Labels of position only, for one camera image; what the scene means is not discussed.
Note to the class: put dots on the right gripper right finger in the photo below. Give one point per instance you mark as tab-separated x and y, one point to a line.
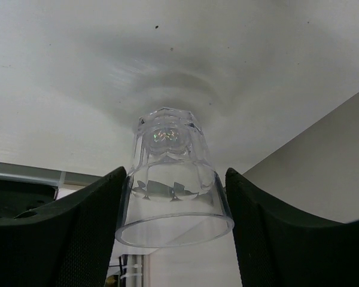
280	245

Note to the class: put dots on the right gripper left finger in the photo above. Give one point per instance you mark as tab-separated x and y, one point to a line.
67	242

